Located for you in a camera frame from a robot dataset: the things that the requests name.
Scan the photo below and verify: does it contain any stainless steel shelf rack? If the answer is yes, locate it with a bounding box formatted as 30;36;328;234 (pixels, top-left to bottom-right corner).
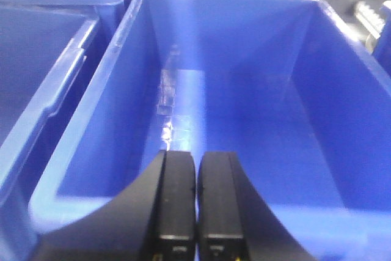
325;0;387;53

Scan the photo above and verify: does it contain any blue plastic bin middle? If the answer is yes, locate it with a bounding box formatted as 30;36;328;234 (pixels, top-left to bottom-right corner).
29;0;390;260

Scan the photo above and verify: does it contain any blue plastic bin left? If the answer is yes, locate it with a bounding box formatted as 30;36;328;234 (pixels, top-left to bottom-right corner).
1;0;131;260

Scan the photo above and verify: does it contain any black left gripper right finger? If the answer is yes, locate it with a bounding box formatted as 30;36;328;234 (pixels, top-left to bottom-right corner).
198;152;315;260

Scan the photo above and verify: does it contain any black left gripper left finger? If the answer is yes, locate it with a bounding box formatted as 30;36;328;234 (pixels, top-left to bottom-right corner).
31;150;196;260

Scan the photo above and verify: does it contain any blue plastic bin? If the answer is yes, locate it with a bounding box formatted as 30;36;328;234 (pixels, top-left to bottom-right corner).
29;0;390;260
372;0;390;75
1;0;131;260

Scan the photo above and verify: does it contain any blue plastic bin right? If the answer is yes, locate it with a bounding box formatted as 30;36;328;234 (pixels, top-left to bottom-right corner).
372;0;390;75

